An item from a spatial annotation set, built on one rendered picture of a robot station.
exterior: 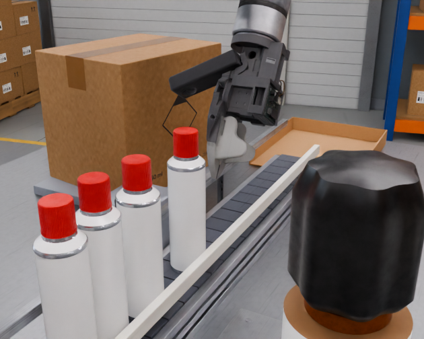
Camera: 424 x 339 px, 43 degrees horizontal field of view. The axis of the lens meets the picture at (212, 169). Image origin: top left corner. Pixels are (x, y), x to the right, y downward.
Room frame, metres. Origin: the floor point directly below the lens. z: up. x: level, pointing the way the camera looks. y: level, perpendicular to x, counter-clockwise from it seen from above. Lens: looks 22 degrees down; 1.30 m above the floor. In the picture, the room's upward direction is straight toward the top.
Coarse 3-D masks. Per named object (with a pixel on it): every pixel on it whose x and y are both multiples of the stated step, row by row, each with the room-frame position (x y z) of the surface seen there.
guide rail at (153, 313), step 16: (304, 160) 0.99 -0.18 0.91; (288, 176) 0.91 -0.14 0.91; (272, 192) 0.84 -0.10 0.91; (256, 208) 0.78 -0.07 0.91; (240, 224) 0.72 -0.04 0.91; (224, 240) 0.67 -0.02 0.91; (208, 256) 0.63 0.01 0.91; (192, 272) 0.59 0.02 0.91; (176, 288) 0.56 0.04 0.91; (160, 304) 0.52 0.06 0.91; (144, 320) 0.49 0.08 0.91; (128, 336) 0.47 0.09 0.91
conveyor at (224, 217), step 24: (288, 168) 1.04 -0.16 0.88; (240, 192) 0.91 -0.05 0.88; (264, 192) 0.91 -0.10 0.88; (288, 192) 0.92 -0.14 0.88; (216, 216) 0.82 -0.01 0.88; (240, 216) 0.82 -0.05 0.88; (264, 216) 0.82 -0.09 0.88; (240, 240) 0.73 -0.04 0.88; (168, 264) 0.66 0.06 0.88; (216, 264) 0.66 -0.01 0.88; (192, 288) 0.61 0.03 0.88; (168, 312) 0.55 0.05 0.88; (144, 336) 0.51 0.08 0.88
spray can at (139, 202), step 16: (128, 160) 0.55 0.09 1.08; (144, 160) 0.55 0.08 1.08; (128, 176) 0.54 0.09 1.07; (144, 176) 0.55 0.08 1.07; (128, 192) 0.55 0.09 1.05; (144, 192) 0.55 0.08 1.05; (128, 208) 0.54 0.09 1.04; (144, 208) 0.54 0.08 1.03; (160, 208) 0.56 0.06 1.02; (128, 224) 0.54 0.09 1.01; (144, 224) 0.54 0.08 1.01; (160, 224) 0.55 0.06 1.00; (128, 240) 0.54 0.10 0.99; (144, 240) 0.54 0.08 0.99; (160, 240) 0.55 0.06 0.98; (128, 256) 0.54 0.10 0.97; (144, 256) 0.53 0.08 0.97; (160, 256) 0.55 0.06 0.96; (128, 272) 0.54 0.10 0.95; (144, 272) 0.53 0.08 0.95; (160, 272) 0.55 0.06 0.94; (128, 288) 0.54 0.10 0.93; (144, 288) 0.53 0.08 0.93; (160, 288) 0.55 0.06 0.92; (128, 304) 0.54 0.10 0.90; (144, 304) 0.53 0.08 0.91
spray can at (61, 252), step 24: (48, 216) 0.44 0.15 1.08; (72, 216) 0.45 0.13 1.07; (48, 240) 0.44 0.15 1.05; (72, 240) 0.44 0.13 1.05; (48, 264) 0.43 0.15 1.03; (72, 264) 0.43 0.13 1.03; (48, 288) 0.43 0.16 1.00; (72, 288) 0.43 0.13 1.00; (48, 312) 0.43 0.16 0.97; (72, 312) 0.43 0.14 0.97; (48, 336) 0.43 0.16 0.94; (72, 336) 0.43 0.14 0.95; (96, 336) 0.45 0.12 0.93
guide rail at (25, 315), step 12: (264, 132) 1.03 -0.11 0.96; (276, 132) 1.06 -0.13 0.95; (252, 144) 0.95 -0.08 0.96; (228, 168) 0.86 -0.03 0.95; (168, 216) 0.68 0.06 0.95; (36, 300) 0.47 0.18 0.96; (24, 312) 0.45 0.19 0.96; (36, 312) 0.46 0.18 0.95; (0, 324) 0.43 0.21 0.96; (12, 324) 0.43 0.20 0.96; (24, 324) 0.44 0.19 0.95; (0, 336) 0.41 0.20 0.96
